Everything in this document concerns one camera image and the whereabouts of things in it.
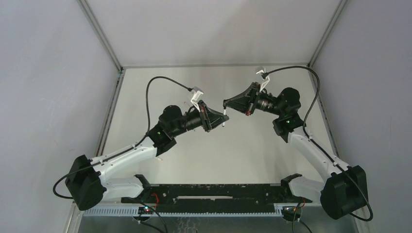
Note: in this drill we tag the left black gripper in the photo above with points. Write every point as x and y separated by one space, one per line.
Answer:
205 116

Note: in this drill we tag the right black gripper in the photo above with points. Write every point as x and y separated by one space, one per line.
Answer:
252 98

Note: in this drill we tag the white black marker pen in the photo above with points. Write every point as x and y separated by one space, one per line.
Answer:
224 113

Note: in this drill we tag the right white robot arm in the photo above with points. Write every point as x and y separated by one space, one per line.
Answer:
343 188

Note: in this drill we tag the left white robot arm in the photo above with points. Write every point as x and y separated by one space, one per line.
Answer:
90 181

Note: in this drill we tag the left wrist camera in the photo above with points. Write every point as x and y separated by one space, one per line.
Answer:
197 94

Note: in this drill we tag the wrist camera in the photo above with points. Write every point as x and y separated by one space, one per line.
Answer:
197 94
261 71

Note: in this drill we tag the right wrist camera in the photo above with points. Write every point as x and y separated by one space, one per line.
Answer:
261 71

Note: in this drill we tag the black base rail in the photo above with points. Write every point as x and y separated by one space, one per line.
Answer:
233 198

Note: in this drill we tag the perforated cable tray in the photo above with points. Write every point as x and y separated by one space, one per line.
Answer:
143 211

